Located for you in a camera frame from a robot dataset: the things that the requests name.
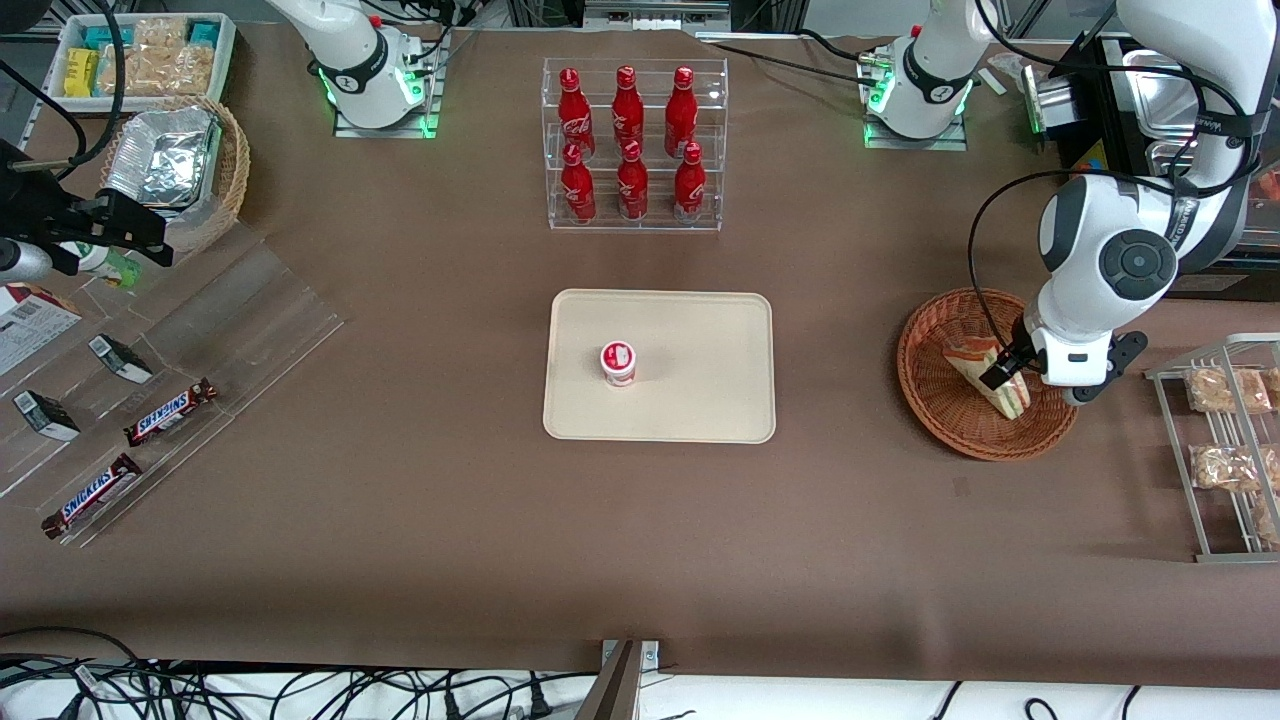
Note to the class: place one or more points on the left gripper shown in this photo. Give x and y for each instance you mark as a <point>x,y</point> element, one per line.
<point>1012,361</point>

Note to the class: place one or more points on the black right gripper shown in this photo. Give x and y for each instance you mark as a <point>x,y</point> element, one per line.
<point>42,215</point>

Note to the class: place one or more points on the triangular sandwich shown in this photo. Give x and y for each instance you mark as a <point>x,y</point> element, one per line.
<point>975,360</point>

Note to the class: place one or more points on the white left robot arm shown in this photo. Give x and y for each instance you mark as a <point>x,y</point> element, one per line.
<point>1110,250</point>

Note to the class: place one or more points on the brown wicker basket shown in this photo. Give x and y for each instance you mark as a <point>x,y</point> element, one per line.
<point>940,400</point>

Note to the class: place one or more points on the light wicker basket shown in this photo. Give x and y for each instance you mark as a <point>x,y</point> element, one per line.
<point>232,170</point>

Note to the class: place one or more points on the beige plastic tray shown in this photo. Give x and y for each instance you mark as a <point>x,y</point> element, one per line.
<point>700,380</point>

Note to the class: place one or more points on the green white drink bottle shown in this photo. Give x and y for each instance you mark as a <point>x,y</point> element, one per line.
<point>115,268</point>

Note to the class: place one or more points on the silver foil package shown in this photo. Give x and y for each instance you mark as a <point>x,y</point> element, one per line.
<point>160,155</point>

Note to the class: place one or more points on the small black white box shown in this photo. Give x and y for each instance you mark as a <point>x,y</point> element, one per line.
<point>45,415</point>
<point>120,358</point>

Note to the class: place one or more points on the clear acrylic stepped display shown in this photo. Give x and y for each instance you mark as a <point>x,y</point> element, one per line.
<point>250,320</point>

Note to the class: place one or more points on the red white paper carton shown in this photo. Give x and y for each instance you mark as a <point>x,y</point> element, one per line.
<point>30,330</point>

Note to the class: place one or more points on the clear bagged cracker pack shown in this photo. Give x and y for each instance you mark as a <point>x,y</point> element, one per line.
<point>165,70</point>

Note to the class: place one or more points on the Snickers chocolate bar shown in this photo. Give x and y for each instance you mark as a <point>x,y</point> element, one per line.
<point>92,496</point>
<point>170,412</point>

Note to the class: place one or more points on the yellow snack pack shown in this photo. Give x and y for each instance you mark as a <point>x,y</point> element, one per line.
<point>82,72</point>

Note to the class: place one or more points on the white plastic bin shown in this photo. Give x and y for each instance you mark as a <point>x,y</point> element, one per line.
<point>225,65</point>

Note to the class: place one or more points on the teal snack pack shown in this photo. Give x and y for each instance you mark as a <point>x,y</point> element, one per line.
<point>203,32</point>
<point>100,37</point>

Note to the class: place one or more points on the clear bagged pastry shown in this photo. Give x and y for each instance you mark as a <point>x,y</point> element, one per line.
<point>1225,468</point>
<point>1270,520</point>
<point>1225,390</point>

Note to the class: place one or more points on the black food warmer cabinet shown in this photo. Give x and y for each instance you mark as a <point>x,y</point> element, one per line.
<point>1110,100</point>

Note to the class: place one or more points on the red cola bottle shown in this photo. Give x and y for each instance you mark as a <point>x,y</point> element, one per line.
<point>627,112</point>
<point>572,115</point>
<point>577,190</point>
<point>681,115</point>
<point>632,188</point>
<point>689,190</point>

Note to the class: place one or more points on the clear acrylic bottle rack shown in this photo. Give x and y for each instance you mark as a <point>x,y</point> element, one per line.
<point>650,215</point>

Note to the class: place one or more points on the red white yogurt cup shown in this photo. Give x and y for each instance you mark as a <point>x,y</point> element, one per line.
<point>618,362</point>

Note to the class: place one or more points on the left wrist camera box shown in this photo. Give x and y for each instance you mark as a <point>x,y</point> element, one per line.
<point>1125,352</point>

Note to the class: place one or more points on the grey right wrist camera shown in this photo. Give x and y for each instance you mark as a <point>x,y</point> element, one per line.
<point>20,262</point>

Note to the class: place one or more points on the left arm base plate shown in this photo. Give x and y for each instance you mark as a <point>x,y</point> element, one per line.
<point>915,143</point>

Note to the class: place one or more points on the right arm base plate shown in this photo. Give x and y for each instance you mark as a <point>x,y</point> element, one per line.
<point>428,110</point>

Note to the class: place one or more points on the aluminium frame structure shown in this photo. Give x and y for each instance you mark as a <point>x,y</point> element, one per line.
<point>650,12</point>

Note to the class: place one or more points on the grey metal bracket post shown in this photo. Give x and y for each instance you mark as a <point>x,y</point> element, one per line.
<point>620,685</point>

